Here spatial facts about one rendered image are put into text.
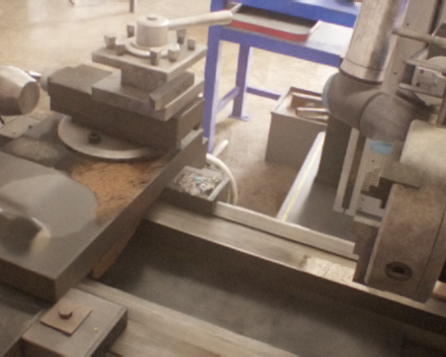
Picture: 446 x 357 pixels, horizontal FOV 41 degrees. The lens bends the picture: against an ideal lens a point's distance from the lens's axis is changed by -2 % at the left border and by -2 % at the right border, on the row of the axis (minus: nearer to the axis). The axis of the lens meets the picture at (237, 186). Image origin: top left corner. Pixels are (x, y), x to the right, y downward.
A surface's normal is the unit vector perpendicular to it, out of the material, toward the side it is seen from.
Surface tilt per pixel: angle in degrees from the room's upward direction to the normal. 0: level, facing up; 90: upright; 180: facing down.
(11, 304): 0
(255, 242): 0
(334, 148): 90
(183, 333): 48
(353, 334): 3
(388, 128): 69
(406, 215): 64
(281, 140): 90
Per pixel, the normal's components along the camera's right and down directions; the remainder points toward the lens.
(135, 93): 0.11, -0.83
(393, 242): -0.33, 0.33
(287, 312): -0.03, -0.73
